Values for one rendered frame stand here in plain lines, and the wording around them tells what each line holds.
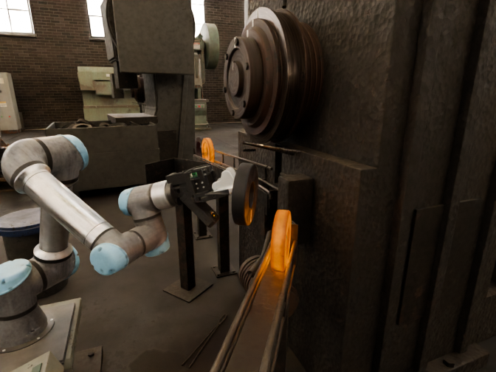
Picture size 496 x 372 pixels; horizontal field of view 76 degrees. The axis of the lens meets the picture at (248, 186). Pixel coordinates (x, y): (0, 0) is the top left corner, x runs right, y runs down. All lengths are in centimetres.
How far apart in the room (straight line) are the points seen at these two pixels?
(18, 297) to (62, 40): 1034
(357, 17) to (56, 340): 132
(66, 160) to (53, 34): 1032
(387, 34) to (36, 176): 95
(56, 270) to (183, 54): 299
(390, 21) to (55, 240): 117
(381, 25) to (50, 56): 1071
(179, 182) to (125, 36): 299
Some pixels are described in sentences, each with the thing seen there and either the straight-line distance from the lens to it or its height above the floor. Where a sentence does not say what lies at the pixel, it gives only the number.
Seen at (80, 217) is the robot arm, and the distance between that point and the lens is 87.
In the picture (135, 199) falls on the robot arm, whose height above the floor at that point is 80.
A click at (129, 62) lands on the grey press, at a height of 136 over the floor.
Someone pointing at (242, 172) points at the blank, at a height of 89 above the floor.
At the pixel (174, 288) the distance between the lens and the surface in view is 193.
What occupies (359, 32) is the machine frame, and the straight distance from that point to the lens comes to 102.
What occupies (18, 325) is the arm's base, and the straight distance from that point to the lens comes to 128.
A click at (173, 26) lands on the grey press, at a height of 174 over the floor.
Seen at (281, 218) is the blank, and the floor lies 78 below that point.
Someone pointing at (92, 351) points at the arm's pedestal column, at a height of 3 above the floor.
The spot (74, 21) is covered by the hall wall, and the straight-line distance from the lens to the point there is 1133.
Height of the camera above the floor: 107
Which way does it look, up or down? 16 degrees down
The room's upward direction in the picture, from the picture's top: straight up
